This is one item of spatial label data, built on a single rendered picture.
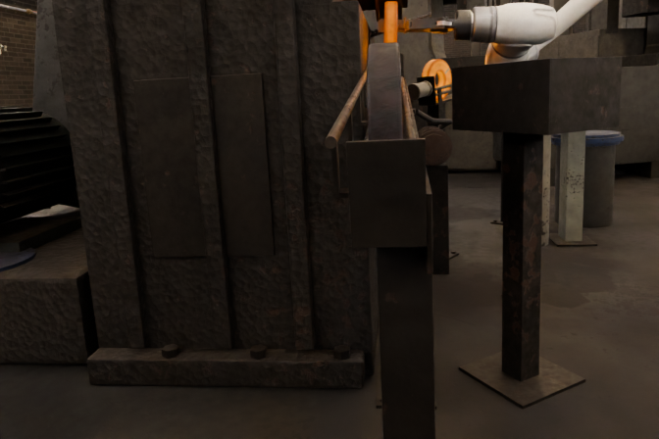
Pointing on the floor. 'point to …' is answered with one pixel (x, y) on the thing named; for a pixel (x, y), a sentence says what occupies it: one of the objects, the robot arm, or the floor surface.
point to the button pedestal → (572, 192)
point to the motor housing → (434, 139)
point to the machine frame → (216, 162)
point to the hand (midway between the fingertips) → (390, 25)
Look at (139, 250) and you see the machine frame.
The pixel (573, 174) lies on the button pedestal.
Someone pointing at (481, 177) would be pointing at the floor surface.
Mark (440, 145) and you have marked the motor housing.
